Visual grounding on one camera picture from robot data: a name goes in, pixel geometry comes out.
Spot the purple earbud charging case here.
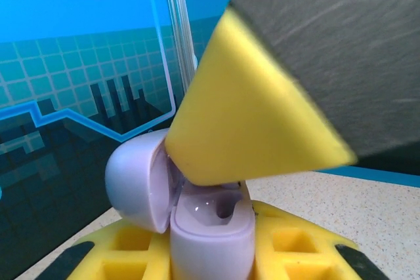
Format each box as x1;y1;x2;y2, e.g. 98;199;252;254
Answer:
104;128;256;280

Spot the aluminium frame post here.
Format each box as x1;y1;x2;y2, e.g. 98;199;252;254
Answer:
162;0;200;97

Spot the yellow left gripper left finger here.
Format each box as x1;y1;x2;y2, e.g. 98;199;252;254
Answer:
39;218;175;280

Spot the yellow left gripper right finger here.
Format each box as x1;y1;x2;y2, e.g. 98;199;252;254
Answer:
249;201;388;280

